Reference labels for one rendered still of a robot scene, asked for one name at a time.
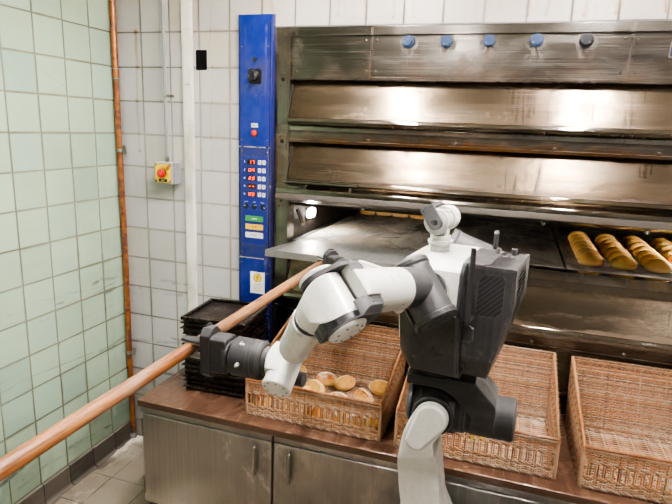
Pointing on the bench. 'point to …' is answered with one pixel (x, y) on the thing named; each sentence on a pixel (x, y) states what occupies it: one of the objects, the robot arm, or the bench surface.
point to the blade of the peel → (304, 250)
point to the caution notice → (257, 282)
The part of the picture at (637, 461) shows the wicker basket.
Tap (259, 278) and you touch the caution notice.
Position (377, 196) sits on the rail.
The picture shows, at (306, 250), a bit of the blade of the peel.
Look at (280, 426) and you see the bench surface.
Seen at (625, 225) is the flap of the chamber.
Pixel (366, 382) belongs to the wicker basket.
